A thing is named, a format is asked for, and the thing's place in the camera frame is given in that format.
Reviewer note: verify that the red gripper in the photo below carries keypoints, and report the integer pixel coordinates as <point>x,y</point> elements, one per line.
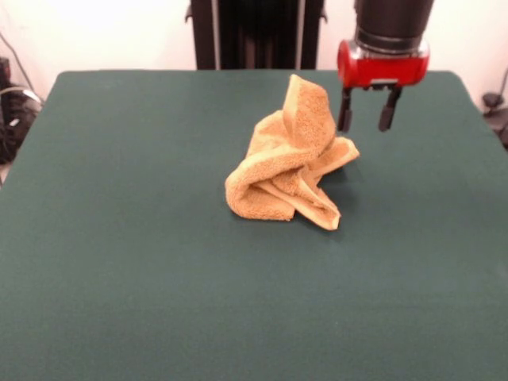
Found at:
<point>381,69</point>

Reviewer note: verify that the tan terry towel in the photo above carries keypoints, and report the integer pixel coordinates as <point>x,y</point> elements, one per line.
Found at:
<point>305,119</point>

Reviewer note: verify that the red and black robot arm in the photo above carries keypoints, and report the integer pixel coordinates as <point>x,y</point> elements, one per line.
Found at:
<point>393,20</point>

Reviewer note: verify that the black floor equipment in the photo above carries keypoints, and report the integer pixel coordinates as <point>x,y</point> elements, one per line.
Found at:
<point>16,131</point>
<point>492,99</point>

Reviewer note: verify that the dark green table cloth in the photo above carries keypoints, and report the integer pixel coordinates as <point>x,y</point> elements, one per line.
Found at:
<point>119,238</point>

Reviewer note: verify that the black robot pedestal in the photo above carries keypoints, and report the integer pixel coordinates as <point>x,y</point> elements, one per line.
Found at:
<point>206,39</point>

